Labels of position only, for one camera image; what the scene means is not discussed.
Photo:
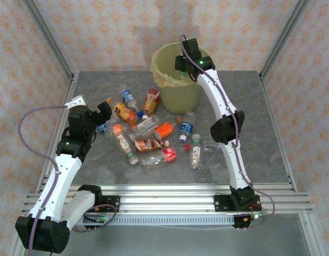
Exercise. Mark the aluminium base rail beam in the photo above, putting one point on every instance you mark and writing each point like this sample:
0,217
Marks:
167,201

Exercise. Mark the orange label bottle tan cap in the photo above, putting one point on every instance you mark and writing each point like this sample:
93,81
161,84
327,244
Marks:
164,130

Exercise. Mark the small green-lit circuit board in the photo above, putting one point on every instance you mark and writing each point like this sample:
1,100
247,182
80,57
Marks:
256,216
100,219

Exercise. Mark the red label bottle red cap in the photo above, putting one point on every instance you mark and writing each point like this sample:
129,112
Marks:
169,154

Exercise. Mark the blue-white label bottle blue cap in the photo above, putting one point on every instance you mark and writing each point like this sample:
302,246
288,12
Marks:
127,96

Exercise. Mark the green translucent plastic bin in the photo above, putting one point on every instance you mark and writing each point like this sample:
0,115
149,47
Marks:
180,101

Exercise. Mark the blue label bottle white cap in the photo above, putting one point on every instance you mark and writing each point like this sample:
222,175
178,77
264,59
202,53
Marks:
186,128

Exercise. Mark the orange juice bottle orange cap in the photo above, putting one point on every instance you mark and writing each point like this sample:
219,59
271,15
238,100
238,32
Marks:
124,111

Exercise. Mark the green cap bottle pale label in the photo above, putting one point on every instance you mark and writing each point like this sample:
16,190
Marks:
196,153

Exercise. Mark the aluminium frame leg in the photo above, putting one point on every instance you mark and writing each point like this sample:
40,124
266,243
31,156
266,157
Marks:
321,252

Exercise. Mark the white swirl label bottle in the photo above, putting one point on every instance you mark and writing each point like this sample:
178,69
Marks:
124,144

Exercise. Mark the clear bottle orange label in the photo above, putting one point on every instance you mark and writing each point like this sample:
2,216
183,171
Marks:
117,129

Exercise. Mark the brown label bottle pink cap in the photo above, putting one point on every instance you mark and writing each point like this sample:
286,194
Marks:
148,145

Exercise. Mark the yellow plastic bin liner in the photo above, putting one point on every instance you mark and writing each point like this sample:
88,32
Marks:
164,80

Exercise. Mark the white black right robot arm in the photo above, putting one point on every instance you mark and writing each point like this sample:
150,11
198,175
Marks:
215,90

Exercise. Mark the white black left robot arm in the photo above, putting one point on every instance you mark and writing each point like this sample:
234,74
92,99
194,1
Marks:
60,181

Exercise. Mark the crushed clear plastic bottle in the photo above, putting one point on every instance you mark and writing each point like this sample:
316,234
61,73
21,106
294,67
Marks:
210,146

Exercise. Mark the aluminium frame post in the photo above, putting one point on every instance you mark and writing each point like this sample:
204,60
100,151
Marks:
47,34
284,34

